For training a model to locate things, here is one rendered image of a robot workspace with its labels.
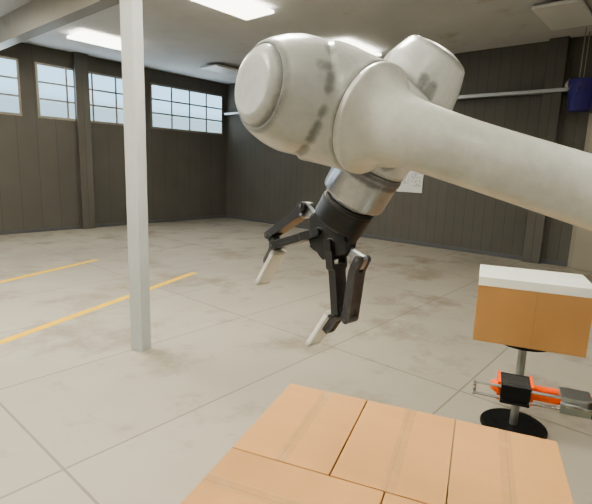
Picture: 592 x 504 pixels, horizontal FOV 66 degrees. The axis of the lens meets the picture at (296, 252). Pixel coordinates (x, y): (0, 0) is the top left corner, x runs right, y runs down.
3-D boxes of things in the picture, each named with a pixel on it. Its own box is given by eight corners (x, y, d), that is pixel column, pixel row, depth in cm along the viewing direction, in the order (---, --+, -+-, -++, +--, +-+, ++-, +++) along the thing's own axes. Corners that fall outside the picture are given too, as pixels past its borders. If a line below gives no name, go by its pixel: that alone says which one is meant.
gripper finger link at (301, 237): (319, 237, 64) (317, 227, 64) (265, 250, 72) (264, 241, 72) (336, 235, 67) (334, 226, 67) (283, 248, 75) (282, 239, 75)
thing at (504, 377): (530, 393, 121) (532, 376, 120) (532, 406, 114) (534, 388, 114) (495, 387, 124) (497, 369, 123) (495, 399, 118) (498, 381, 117)
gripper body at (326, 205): (387, 217, 63) (355, 268, 67) (347, 183, 67) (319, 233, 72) (355, 219, 57) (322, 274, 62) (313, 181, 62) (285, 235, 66)
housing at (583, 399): (586, 407, 116) (589, 391, 115) (592, 420, 109) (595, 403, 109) (555, 401, 118) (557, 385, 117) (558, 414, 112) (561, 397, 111)
